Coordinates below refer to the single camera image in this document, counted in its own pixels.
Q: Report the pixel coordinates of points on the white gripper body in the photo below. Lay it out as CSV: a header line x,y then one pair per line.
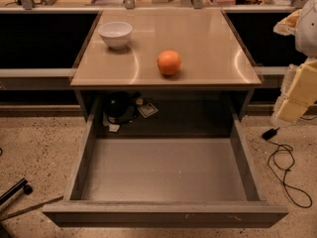
x,y
308,30

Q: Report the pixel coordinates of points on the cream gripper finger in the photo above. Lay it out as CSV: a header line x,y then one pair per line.
x,y
288,24
298,92

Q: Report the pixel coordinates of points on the orange fruit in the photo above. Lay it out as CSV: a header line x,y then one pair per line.
x,y
169,63

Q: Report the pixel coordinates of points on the cabinet with steel top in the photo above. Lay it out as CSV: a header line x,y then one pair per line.
x,y
213,62

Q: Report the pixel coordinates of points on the black device behind drawer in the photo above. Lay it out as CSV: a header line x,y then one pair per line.
x,y
121,107

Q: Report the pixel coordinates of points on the open grey top drawer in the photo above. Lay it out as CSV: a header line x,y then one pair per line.
x,y
186,167

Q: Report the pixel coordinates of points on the white label card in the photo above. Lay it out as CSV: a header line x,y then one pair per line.
x,y
147,110

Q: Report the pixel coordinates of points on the white ceramic bowl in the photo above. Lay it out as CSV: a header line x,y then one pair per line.
x,y
115,35

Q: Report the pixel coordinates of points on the black metal leg with wheel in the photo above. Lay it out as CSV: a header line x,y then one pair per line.
x,y
22,184

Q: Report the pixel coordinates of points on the thin grey rod on floor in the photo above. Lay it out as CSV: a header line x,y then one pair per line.
x,y
29,209

